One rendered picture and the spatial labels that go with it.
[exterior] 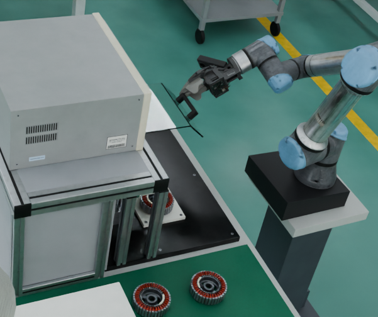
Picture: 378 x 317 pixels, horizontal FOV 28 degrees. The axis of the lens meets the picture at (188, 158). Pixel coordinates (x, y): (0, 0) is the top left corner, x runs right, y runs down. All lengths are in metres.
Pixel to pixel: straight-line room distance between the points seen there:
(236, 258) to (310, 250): 0.52
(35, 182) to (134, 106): 0.34
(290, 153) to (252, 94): 2.08
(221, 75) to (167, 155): 0.40
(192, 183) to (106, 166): 0.59
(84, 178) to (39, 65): 0.34
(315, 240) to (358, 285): 0.77
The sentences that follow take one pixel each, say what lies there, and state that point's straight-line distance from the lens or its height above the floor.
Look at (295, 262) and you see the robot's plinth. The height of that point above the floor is 0.47.
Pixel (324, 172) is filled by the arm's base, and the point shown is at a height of 0.89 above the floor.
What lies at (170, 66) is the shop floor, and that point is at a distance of 4.69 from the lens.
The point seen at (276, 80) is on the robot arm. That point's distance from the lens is 2.57.
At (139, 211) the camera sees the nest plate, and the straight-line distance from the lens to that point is 2.54.
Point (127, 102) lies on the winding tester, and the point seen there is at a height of 1.30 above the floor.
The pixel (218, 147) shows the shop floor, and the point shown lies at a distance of 4.13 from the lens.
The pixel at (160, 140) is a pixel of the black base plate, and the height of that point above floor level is 0.77.
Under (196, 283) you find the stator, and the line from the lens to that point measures 2.35.
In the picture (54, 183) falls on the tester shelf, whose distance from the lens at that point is 2.11.
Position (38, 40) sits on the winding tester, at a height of 1.32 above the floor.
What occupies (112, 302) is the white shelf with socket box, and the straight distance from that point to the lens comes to 1.72.
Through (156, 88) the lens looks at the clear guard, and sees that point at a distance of 2.60.
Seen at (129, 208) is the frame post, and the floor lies 1.00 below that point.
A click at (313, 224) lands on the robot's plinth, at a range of 2.71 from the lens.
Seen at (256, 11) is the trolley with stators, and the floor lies 0.18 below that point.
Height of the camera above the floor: 2.53
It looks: 39 degrees down
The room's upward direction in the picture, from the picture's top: 12 degrees clockwise
